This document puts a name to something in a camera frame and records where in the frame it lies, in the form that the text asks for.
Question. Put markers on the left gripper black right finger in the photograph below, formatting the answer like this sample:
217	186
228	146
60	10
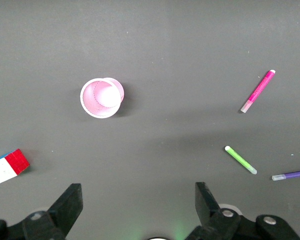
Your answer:
207	207

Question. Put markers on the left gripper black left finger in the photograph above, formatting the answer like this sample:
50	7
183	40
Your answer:
62	210

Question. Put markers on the pink marker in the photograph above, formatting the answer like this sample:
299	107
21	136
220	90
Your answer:
258	90

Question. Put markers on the green marker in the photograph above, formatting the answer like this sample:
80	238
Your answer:
240	159

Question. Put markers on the rubiks cube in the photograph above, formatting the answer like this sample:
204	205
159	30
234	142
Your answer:
7	167

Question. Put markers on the purple marker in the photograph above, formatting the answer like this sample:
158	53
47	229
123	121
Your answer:
295	174

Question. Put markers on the pink mesh cup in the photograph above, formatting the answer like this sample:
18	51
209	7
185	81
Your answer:
102	100

